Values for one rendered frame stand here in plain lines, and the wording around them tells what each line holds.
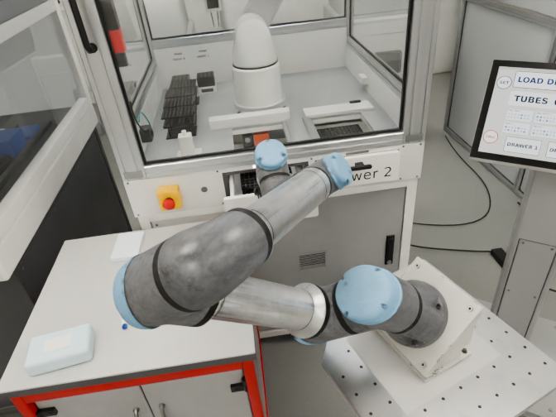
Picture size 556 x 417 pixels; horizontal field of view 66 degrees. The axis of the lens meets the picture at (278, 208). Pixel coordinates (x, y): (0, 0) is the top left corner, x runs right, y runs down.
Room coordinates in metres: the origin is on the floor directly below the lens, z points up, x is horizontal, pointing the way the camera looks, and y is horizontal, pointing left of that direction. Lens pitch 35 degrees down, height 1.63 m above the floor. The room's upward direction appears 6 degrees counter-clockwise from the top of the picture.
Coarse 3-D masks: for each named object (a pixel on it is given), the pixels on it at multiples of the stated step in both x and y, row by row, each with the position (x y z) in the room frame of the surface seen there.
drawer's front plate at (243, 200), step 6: (228, 198) 1.10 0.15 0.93; (234, 198) 1.10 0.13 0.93; (240, 198) 1.10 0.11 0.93; (246, 198) 1.10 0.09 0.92; (252, 198) 1.10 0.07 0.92; (228, 204) 1.10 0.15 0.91; (234, 204) 1.10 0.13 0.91; (240, 204) 1.10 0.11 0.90; (246, 204) 1.10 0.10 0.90; (318, 210) 1.11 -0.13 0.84; (306, 216) 1.11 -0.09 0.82; (312, 216) 1.11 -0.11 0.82
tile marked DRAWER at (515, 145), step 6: (510, 138) 1.13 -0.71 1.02; (516, 138) 1.12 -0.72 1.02; (522, 138) 1.12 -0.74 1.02; (504, 144) 1.13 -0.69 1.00; (510, 144) 1.12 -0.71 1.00; (516, 144) 1.11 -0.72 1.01; (522, 144) 1.10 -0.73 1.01; (528, 144) 1.10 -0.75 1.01; (534, 144) 1.09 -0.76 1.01; (540, 144) 1.08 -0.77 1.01; (504, 150) 1.11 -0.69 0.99; (510, 150) 1.11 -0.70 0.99; (516, 150) 1.10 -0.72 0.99; (522, 150) 1.09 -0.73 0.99; (528, 150) 1.09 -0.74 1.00; (534, 150) 1.08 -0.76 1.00
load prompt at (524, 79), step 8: (520, 72) 1.25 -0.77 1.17; (528, 72) 1.24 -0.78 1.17; (536, 72) 1.23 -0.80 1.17; (520, 80) 1.23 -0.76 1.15; (528, 80) 1.22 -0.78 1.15; (536, 80) 1.21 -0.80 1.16; (544, 80) 1.20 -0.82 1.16; (552, 80) 1.19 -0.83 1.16; (528, 88) 1.21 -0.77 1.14; (536, 88) 1.20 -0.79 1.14; (544, 88) 1.19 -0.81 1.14; (552, 88) 1.18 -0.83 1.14
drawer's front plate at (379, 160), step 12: (348, 156) 1.28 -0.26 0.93; (360, 156) 1.27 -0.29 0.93; (372, 156) 1.27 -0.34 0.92; (384, 156) 1.28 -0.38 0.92; (396, 156) 1.28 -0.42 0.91; (372, 168) 1.27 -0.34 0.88; (384, 168) 1.28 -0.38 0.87; (396, 168) 1.28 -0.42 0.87; (360, 180) 1.27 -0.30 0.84; (372, 180) 1.27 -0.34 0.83; (384, 180) 1.28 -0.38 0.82
